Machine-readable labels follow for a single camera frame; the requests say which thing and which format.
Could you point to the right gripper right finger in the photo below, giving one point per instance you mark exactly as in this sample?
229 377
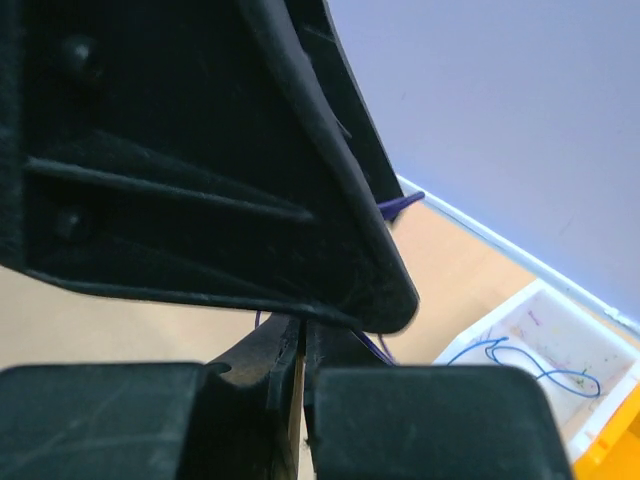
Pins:
261 393

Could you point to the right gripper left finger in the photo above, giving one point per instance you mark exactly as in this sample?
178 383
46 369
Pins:
214 153

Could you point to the white plastic bin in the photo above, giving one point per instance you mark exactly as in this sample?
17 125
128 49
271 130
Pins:
585 370

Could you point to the yellow plastic bin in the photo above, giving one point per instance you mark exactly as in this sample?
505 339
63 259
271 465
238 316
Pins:
614 454

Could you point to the aluminium table frame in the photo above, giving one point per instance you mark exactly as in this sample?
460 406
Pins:
524 259

